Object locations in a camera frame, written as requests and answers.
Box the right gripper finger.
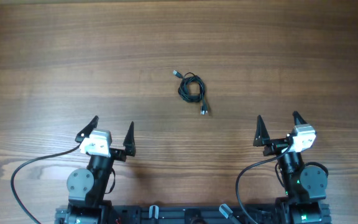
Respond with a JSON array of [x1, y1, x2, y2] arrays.
[[292, 111, 307, 126], [253, 115, 270, 147]]

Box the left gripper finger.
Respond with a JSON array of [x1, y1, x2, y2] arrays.
[[75, 116, 99, 143], [123, 121, 136, 157]]

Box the black usb cable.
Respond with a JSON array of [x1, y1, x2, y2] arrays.
[[172, 70, 209, 116]]

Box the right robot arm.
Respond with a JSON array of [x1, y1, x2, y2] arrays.
[[253, 111, 332, 224]]

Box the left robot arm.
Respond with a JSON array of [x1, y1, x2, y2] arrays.
[[55, 116, 136, 224]]

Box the right camera cable black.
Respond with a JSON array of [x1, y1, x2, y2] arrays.
[[235, 147, 290, 224]]

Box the camera cable black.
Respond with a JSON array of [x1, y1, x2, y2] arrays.
[[9, 144, 79, 223], [235, 147, 290, 224]]

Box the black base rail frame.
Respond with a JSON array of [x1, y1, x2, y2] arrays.
[[54, 204, 332, 224]]

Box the left camera cable black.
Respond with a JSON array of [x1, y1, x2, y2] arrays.
[[9, 144, 79, 223]]

